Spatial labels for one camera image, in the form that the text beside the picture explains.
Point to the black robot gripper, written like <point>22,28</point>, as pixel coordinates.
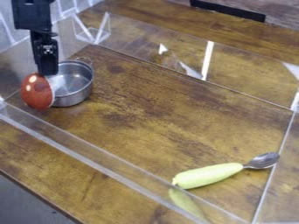
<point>32,17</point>

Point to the silver metal pot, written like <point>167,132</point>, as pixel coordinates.
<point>72,82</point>

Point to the white plush mushroom red cap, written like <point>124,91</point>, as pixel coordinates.
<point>38,91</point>

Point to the black bar on back table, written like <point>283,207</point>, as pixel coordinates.
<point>229,10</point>

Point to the clear acrylic enclosure wall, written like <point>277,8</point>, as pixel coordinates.
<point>195,89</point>

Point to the green handled metal spoon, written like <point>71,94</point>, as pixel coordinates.
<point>214,173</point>

